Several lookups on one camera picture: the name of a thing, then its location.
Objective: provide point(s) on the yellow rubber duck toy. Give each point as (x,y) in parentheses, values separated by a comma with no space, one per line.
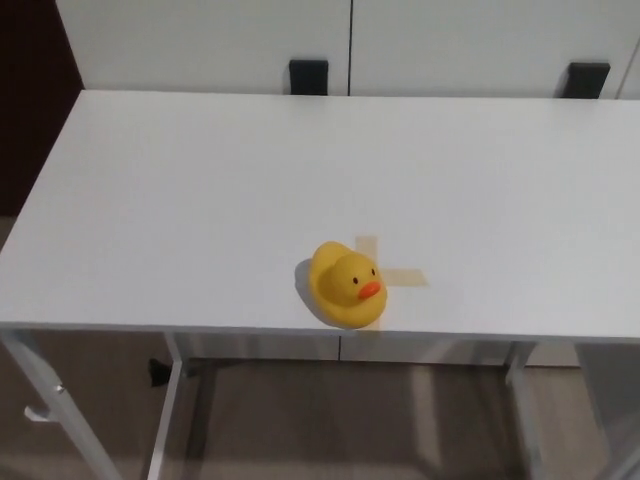
(340,295)

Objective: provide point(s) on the white hook on leg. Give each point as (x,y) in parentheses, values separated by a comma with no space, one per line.
(36,414)

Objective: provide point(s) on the small black floor object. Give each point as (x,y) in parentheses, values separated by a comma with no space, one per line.
(158,374)

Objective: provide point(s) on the left black wall bracket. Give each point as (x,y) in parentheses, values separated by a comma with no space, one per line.
(308,77)

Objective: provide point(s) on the white metal desk leg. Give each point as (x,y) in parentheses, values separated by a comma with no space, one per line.
(524,400)
(166,415)
(50,390)

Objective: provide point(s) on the long beige tape strip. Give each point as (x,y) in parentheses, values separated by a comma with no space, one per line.
(368,247)

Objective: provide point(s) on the right black wall bracket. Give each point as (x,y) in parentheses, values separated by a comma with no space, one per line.
(588,81)

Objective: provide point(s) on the black wall bracket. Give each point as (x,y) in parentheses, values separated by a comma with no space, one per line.
(308,77)
(588,81)

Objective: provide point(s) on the short beige tape strip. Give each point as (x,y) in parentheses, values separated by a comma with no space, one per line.
(407,278)

